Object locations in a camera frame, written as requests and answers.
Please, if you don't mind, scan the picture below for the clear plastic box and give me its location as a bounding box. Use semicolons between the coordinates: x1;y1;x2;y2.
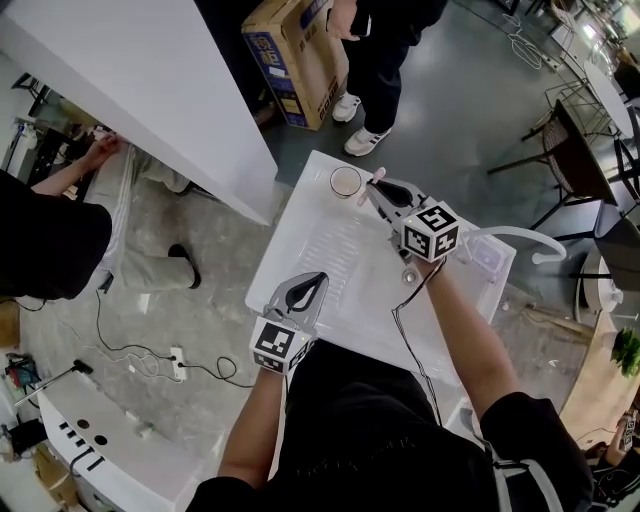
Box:
466;233;507;282

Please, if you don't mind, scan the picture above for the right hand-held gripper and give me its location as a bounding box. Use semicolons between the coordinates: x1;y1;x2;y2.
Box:
365;176;461;263

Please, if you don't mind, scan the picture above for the dark grey chair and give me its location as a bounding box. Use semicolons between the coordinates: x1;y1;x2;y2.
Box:
568;201;640;295

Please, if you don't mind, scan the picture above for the teal power tool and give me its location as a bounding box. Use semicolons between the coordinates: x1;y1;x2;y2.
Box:
4;353;42;390

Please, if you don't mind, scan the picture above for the person's right forearm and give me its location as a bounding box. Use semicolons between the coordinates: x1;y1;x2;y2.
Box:
416;256;522;422

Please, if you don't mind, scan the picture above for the white round table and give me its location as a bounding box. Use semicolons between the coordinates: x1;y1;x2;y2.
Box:
581;58;635;140

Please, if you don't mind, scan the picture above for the large white counter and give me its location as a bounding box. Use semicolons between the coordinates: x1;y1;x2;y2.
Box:
0;0;280;227

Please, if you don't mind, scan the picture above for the brown cardboard box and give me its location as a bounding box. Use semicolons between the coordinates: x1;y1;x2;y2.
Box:
240;0;350;133

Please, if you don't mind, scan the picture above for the brown wicker chair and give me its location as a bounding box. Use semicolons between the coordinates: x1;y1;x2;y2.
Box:
486;98;620;232

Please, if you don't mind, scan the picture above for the pink toothbrush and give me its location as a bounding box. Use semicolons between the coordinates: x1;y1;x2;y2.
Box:
355;166;388;208

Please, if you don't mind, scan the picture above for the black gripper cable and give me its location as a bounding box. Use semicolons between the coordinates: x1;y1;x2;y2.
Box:
390;258;447;427

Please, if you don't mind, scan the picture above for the white round appliance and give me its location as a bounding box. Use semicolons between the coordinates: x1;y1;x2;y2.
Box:
573;246;627;322

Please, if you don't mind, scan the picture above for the person's left forearm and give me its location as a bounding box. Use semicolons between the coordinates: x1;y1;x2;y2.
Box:
216;369;290;490

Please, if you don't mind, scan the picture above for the thin white floor cable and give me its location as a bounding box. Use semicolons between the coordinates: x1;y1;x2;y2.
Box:
83;343;175;382

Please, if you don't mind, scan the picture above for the black floor cable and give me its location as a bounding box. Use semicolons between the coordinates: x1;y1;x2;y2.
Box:
0;288;257;390

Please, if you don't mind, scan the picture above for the white power strip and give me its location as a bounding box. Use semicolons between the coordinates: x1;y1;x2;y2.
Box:
168;345;188;383

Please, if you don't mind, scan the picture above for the clear cup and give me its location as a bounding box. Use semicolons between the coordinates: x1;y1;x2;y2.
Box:
328;165;364;200

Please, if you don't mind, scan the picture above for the grey shoulder strap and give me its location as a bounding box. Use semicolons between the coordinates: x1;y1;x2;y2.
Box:
478;433;565;512

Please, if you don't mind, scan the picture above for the looped white floor cable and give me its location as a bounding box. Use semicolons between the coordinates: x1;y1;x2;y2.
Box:
501;11;562;72

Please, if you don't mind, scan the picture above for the person's black shirt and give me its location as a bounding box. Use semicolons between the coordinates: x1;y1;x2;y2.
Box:
185;339;596;512

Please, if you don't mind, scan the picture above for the metal rod with black handle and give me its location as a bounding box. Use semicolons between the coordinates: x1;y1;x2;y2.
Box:
13;359;95;408

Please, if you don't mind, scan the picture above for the green potted plant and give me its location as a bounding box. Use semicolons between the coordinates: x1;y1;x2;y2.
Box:
610;326;640;380

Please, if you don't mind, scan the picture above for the white fixture with black slots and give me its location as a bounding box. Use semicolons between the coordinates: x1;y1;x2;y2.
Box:
36;371;227;512

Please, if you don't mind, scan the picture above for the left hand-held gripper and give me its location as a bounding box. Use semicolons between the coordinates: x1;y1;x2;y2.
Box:
249;271;330;376

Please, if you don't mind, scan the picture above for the light wooden counter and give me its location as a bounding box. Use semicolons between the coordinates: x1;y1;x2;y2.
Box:
558;311;640;442

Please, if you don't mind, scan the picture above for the white curved faucet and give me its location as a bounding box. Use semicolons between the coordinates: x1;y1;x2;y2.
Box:
461;224;568;267

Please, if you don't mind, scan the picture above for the white sink basin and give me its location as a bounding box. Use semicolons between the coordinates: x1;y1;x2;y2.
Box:
244;149;518;390

